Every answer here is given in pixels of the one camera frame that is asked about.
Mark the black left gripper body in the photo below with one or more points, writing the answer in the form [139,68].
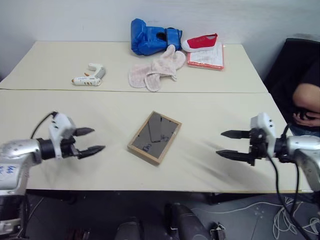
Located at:
[67,148]

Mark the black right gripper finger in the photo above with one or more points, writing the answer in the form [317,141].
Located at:
[235,155]
[237,134]

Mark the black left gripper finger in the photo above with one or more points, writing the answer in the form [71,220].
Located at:
[83,131]
[90,150]

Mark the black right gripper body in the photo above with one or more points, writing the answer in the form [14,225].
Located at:
[257,146]

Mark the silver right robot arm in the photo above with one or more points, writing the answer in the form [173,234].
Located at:
[302,150]

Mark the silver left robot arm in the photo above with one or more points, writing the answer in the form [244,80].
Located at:
[17,150]

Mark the person's bare forearm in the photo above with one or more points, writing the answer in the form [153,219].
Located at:
[306,96]

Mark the person's hand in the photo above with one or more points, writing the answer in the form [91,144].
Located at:
[311,117]

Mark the white glue gun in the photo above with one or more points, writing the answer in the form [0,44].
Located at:
[86,80]

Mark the person's blue jeans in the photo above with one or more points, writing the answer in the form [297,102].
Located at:
[306,130]

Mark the pink terry cloth mitt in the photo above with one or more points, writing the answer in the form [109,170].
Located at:
[167,62]
[137,76]

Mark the seated person in black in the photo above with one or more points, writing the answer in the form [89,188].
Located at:
[287,75]

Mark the pink framed paper booklet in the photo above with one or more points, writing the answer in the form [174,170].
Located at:
[207,58]

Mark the large dark rounded shape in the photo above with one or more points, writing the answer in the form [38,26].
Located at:
[186,222]

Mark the small dark rounded shape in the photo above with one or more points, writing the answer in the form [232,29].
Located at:
[128,230]

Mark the person's black shirt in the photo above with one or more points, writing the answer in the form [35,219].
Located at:
[312,72]

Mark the red canvas shoe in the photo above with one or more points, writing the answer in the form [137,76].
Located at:
[200,42]

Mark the blue boxing glove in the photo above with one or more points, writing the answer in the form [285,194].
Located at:
[147,40]

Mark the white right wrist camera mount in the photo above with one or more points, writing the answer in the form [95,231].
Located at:
[265,123]

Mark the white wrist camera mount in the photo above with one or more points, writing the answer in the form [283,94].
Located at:
[60,125]
[265,123]

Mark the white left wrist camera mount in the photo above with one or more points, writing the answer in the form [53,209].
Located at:
[60,125]

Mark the wooden picture frame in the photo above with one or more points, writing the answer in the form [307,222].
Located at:
[153,140]

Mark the small black bracket shape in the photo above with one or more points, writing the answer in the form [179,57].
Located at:
[218,232]

